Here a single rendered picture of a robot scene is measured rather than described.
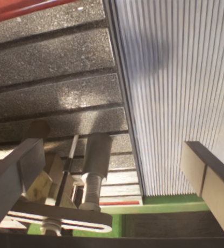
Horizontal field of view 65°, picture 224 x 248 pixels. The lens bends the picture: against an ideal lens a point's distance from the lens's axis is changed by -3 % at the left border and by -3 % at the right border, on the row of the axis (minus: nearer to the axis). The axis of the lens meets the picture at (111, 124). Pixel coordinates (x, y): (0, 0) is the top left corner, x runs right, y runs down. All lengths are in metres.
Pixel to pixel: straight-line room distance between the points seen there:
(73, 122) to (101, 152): 0.12
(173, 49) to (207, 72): 0.11
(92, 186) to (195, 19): 0.45
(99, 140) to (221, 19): 0.42
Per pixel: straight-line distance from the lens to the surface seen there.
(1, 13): 0.50
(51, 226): 0.43
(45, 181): 0.49
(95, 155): 0.50
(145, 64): 0.49
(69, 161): 0.51
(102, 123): 0.53
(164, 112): 0.59
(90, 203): 0.44
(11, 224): 0.61
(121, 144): 0.59
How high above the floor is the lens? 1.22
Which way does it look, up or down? 48 degrees down
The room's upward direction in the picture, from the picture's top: 175 degrees counter-clockwise
